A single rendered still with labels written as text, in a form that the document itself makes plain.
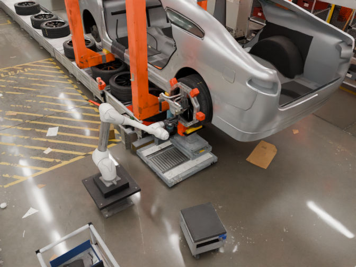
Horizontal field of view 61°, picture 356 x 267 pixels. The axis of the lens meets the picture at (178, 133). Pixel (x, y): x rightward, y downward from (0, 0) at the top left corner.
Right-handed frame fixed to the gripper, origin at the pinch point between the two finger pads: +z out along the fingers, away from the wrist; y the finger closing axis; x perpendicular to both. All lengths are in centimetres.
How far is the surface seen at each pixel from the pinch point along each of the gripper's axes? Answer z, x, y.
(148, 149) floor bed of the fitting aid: -12, -75, -48
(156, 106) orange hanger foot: 11, -18, -60
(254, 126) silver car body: 42, 18, 80
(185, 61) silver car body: 36, 53, -32
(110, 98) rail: -8, -47, -162
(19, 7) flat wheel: 10, -34, -716
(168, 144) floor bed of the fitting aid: 18, -75, -40
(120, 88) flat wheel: 9, -33, -157
